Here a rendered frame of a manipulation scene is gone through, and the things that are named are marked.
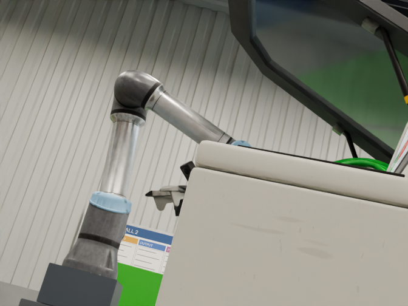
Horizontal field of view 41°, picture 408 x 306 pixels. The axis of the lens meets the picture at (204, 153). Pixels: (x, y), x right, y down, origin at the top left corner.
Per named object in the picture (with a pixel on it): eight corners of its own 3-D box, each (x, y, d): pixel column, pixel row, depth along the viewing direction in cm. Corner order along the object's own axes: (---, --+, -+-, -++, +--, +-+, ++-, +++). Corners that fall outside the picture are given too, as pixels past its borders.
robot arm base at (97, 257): (55, 264, 138) (68, 227, 142) (66, 271, 153) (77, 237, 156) (112, 278, 138) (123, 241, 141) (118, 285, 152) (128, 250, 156)
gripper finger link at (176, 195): (169, 204, 148) (189, 206, 156) (167, 183, 150) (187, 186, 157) (161, 206, 150) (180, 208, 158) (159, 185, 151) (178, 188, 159)
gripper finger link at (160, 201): (146, 210, 156) (176, 209, 159) (144, 190, 157) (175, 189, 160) (144, 212, 159) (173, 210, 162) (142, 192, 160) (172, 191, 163)
